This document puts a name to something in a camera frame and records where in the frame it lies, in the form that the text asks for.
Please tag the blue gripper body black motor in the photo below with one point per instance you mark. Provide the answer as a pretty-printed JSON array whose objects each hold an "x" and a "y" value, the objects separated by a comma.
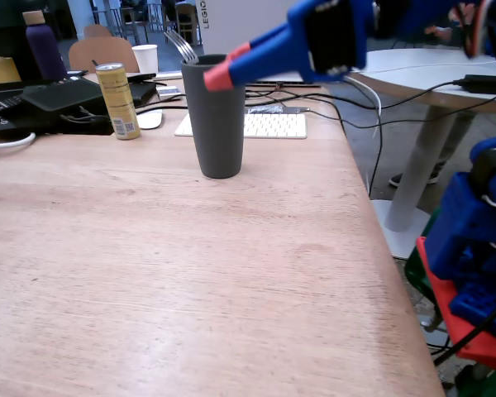
[{"x": 294, "y": 45}]

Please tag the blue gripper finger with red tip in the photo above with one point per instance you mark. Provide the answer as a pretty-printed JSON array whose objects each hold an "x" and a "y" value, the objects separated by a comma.
[
  {"x": 268, "y": 64},
  {"x": 268, "y": 36}
]

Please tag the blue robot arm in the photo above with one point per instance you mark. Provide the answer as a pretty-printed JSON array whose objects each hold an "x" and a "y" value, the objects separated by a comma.
[{"x": 467, "y": 231}]

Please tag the tall grey glass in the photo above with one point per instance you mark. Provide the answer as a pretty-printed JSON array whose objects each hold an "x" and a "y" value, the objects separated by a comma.
[{"x": 217, "y": 132}]

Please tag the white box black lettering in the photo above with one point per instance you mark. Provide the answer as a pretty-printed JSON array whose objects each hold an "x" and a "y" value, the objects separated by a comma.
[{"x": 248, "y": 20}]

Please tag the thin black laptop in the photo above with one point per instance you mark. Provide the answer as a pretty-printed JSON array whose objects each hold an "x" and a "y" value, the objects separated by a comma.
[{"x": 285, "y": 85}]

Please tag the tape wrapped metal utensil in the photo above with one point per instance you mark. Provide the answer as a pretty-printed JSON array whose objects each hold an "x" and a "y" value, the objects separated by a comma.
[{"x": 273, "y": 109}]

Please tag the white keyboard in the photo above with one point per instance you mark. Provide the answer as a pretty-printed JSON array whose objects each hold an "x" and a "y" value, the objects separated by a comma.
[{"x": 273, "y": 125}]

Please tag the white paper cup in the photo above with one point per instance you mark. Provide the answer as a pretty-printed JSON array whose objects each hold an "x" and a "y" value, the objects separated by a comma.
[{"x": 145, "y": 58}]

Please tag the black rectangular box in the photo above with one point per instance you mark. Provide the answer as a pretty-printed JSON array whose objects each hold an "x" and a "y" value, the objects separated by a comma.
[{"x": 142, "y": 93}]

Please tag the white computer mouse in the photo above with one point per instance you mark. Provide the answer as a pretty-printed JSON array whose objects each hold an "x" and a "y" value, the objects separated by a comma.
[{"x": 149, "y": 120}]

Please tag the yellow drink can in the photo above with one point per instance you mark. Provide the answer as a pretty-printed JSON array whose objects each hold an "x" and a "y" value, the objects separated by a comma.
[{"x": 117, "y": 99}]

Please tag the dark shoe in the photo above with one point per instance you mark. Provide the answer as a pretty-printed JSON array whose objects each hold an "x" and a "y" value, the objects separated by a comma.
[{"x": 397, "y": 180}]

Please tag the black power adapter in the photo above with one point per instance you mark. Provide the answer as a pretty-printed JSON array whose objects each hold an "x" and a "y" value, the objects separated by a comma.
[{"x": 487, "y": 84}]

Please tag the large wooden chair back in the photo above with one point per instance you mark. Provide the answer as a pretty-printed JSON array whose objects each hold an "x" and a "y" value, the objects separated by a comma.
[{"x": 101, "y": 51}]

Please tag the small wooden chair back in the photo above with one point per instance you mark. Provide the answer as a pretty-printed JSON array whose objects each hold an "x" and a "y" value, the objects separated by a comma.
[{"x": 97, "y": 30}]

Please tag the dark grey flat pad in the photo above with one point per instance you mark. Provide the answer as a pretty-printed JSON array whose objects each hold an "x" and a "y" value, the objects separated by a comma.
[{"x": 62, "y": 93}]

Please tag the purple bottle wooden cap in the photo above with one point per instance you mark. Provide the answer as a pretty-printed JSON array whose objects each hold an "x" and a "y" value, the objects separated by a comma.
[{"x": 43, "y": 49}]

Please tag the black electronic device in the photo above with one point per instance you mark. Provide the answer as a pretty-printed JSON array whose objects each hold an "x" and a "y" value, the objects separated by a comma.
[{"x": 8, "y": 111}]

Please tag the brown paper bag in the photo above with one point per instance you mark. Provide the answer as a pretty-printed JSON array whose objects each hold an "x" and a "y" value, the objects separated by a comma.
[{"x": 0, "y": 70}]

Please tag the white round pedestal table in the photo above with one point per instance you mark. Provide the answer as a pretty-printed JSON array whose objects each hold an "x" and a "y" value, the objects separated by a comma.
[{"x": 417, "y": 70}]

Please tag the red robot base plate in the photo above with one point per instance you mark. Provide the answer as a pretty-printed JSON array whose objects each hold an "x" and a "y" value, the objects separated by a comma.
[{"x": 442, "y": 297}]

